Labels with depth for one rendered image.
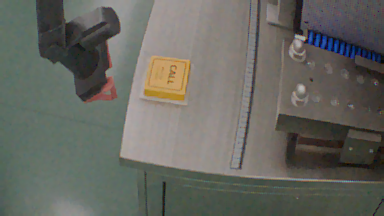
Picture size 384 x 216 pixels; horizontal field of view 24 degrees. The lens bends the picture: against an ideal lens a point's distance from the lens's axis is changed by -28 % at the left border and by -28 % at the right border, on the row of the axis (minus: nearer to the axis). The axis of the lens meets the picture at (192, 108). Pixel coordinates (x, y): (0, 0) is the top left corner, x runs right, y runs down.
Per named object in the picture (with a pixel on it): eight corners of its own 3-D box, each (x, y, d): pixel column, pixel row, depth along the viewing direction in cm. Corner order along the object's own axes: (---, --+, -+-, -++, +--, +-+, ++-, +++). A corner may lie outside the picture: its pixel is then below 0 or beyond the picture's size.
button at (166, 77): (150, 61, 207) (151, 54, 205) (190, 67, 207) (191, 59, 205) (143, 95, 204) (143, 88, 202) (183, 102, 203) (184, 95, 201)
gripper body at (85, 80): (103, 34, 183) (85, 21, 177) (110, 83, 178) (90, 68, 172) (74, 51, 185) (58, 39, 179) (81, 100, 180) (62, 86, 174)
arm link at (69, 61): (48, 37, 173) (49, 62, 170) (76, 17, 171) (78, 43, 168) (63, 49, 179) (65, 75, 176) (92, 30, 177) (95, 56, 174)
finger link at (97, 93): (126, 63, 188) (102, 45, 181) (134, 101, 185) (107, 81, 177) (94, 81, 190) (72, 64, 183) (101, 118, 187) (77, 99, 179)
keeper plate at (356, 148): (339, 153, 199) (348, 128, 189) (372, 157, 198) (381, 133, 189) (338, 164, 197) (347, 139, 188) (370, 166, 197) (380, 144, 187)
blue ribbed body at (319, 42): (306, 35, 200) (307, 26, 197) (382, 61, 199) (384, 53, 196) (306, 49, 198) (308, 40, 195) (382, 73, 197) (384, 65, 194)
